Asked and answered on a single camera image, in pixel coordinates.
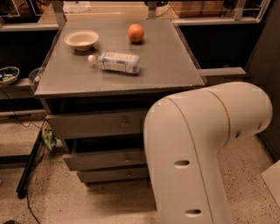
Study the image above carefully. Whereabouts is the grey drawer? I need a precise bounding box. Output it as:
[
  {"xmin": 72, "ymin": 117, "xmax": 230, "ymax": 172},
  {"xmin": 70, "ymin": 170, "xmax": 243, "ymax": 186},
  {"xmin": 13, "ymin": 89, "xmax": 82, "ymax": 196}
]
[
  {"xmin": 63, "ymin": 138, "xmax": 146, "ymax": 171},
  {"xmin": 77, "ymin": 165, "xmax": 148, "ymax": 183},
  {"xmin": 46, "ymin": 109, "xmax": 147, "ymax": 139}
]

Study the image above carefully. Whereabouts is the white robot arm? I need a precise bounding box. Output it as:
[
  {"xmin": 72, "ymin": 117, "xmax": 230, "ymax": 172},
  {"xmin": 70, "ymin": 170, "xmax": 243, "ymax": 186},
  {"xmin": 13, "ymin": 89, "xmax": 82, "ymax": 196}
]
[{"xmin": 143, "ymin": 82, "xmax": 273, "ymax": 224}]

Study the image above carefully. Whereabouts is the grey drawer cabinet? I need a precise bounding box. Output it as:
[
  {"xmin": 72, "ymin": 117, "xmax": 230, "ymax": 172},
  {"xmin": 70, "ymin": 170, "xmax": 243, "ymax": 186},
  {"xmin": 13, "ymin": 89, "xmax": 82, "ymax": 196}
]
[{"xmin": 33, "ymin": 18, "xmax": 207, "ymax": 186}]

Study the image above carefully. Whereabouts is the clear plastic water bottle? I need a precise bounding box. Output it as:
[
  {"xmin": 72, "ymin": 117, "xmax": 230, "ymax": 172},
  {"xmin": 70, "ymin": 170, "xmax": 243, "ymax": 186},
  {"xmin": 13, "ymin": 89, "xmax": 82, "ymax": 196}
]
[{"xmin": 87, "ymin": 52, "xmax": 140, "ymax": 74}]

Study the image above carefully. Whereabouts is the orange fruit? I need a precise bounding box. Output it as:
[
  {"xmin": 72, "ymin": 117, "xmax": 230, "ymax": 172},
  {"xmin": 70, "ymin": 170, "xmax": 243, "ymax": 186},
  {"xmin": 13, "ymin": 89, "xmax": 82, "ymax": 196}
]
[{"xmin": 127, "ymin": 24, "xmax": 144, "ymax": 43}]

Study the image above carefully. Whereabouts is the grey side shelf beam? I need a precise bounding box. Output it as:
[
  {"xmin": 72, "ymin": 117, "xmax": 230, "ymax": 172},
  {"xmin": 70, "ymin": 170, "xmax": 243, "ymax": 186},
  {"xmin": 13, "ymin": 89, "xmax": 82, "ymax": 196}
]
[{"xmin": 198, "ymin": 67, "xmax": 246, "ymax": 86}]

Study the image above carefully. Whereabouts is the white paper bowl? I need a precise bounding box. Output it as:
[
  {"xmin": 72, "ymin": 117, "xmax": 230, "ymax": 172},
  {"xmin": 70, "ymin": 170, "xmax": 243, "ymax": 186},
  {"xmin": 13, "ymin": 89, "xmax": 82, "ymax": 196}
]
[{"xmin": 65, "ymin": 30, "xmax": 99, "ymax": 51}]

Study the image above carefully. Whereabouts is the green chip bag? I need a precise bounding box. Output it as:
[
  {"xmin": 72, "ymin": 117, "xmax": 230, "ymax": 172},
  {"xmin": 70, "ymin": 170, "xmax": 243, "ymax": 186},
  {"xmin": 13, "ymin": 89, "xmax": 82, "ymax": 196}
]
[{"xmin": 41, "ymin": 128, "xmax": 57, "ymax": 151}]

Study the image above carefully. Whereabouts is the clear plastic container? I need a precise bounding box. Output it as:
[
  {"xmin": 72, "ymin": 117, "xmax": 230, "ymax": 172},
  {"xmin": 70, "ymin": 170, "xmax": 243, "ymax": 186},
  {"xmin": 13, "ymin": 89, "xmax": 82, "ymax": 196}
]
[{"xmin": 28, "ymin": 67, "xmax": 45, "ymax": 92}]

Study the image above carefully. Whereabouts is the dark grey side cabinet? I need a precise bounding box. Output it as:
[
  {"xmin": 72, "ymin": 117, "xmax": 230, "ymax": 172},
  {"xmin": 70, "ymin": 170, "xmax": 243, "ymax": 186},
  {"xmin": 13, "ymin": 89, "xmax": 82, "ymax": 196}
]
[{"xmin": 246, "ymin": 0, "xmax": 280, "ymax": 160}]

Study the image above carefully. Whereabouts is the blue patterned bowl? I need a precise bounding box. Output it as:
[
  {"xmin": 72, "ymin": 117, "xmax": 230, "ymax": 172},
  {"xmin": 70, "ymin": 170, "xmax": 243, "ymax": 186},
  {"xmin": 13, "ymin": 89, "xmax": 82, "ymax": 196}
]
[{"xmin": 0, "ymin": 66, "xmax": 19, "ymax": 85}]

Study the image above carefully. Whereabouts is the black floor bar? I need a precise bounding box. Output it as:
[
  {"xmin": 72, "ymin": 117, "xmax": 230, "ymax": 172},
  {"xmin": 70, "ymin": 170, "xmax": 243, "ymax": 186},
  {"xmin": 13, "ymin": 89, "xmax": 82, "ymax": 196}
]
[{"xmin": 16, "ymin": 131, "xmax": 42, "ymax": 199}]

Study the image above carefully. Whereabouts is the black cable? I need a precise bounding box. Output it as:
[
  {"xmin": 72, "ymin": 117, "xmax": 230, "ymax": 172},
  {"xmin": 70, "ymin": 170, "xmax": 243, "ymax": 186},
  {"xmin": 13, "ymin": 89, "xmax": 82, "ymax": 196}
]
[{"xmin": 0, "ymin": 87, "xmax": 47, "ymax": 224}]

